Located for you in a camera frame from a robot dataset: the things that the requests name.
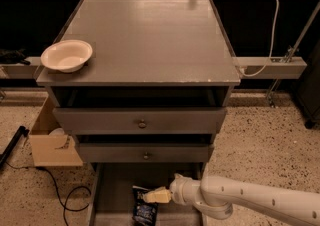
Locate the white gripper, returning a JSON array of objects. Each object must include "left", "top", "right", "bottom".
[{"left": 143, "top": 173, "right": 200, "bottom": 205}]

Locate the blue chip bag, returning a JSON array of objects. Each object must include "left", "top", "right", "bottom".
[{"left": 132, "top": 186, "right": 158, "bottom": 226}]

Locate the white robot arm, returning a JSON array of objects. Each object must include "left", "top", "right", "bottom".
[{"left": 143, "top": 174, "right": 320, "bottom": 226}]

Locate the round middle drawer knob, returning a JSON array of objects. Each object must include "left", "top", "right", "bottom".
[{"left": 143, "top": 152, "right": 150, "bottom": 160}]

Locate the round drawer knob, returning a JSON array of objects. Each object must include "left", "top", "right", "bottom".
[
  {"left": 138, "top": 120, "right": 147, "bottom": 129},
  {"left": 143, "top": 152, "right": 150, "bottom": 160}
]

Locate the grey bottom drawer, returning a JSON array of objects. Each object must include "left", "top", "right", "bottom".
[{"left": 86, "top": 163, "right": 205, "bottom": 226}]

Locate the grey drawer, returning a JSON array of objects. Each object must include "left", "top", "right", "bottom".
[
  {"left": 86, "top": 163, "right": 205, "bottom": 226},
  {"left": 52, "top": 87, "right": 228, "bottom": 135},
  {"left": 76, "top": 134, "right": 213, "bottom": 163}
]

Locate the round top drawer knob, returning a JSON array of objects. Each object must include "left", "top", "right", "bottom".
[{"left": 138, "top": 120, "right": 147, "bottom": 129}]

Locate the grey middle drawer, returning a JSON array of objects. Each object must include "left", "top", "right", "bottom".
[{"left": 76, "top": 134, "right": 213, "bottom": 163}]

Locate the grey top drawer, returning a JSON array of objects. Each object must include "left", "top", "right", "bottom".
[{"left": 52, "top": 87, "right": 228, "bottom": 135}]

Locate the grey drawer cabinet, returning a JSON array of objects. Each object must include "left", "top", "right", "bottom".
[{"left": 35, "top": 0, "right": 242, "bottom": 171}]

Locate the cardboard box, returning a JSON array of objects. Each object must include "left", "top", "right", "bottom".
[{"left": 28, "top": 98, "right": 83, "bottom": 167}]

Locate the black bar on floor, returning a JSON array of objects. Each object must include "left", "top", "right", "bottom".
[{"left": 0, "top": 126, "right": 29, "bottom": 168}]

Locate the white bowl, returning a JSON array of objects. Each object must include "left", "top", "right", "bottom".
[{"left": 40, "top": 40, "right": 93, "bottom": 73}]

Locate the dark cart at right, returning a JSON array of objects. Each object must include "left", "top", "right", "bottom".
[{"left": 295, "top": 41, "right": 320, "bottom": 129}]

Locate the black floor cable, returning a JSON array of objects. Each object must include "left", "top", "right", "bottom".
[{"left": 4, "top": 159, "right": 92, "bottom": 226}]

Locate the black object on rail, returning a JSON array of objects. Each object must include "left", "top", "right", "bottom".
[{"left": 0, "top": 49, "right": 30, "bottom": 65}]

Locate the white hanging cable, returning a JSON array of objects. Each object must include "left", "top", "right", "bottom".
[{"left": 238, "top": 0, "right": 280, "bottom": 78}]

